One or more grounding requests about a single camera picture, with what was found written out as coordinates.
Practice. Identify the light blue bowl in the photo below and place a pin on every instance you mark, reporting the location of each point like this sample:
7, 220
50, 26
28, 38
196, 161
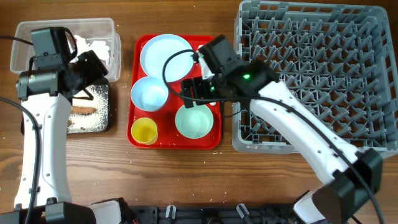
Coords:
149, 94

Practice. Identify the yellow plastic cup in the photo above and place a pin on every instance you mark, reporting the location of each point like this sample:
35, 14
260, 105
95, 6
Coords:
144, 131

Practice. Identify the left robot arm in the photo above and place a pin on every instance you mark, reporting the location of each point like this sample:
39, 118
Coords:
45, 92

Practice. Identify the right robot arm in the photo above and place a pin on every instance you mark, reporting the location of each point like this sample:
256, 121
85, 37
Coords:
349, 177

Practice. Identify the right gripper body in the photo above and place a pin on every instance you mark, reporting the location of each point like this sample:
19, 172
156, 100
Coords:
204, 89

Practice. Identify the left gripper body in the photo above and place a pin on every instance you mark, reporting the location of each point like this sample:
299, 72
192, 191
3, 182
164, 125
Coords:
87, 70

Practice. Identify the grey dishwasher rack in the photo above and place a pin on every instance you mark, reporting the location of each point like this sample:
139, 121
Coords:
337, 59

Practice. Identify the red serving tray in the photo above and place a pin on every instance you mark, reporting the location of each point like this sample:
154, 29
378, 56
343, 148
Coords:
168, 135

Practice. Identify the large light blue plate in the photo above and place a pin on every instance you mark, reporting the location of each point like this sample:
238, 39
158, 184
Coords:
158, 49

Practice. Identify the brown carrot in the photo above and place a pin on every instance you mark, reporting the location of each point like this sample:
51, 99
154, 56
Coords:
82, 110

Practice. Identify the black waste tray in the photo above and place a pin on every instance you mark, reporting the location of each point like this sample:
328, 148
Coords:
51, 112

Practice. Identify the clear plastic waste bin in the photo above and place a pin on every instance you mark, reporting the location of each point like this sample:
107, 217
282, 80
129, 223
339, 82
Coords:
90, 29

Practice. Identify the light green bowl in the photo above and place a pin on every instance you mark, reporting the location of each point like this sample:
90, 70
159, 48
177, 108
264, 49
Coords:
195, 122

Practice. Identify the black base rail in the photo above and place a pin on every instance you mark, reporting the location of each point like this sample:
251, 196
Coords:
266, 214

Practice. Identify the white napkin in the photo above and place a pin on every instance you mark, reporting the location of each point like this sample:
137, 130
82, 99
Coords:
100, 48

